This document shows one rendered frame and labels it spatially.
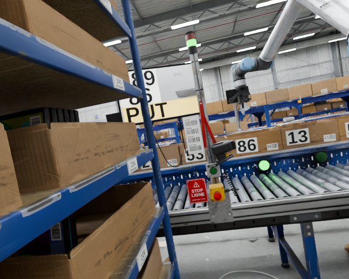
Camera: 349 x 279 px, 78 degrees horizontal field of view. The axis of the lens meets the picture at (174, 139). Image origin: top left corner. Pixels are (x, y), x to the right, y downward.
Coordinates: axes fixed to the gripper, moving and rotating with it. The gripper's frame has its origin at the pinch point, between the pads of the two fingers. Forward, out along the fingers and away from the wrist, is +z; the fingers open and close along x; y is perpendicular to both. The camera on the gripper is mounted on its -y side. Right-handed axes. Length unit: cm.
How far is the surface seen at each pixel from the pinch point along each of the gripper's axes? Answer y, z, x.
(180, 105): -44, -5, -45
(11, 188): -63, 23, -142
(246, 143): 0.1, 22.7, 5.7
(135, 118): -69, -1, -52
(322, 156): 47, 41, -4
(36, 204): -60, 25, -143
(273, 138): 19.7, 22.3, 4.2
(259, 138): 9.9, 20.2, 4.7
